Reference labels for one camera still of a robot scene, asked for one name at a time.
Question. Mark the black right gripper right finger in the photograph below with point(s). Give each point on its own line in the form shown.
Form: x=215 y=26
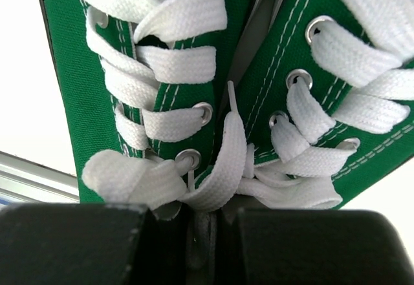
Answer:
x=270 y=246

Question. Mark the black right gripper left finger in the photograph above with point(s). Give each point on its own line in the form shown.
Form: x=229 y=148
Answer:
x=90 y=244

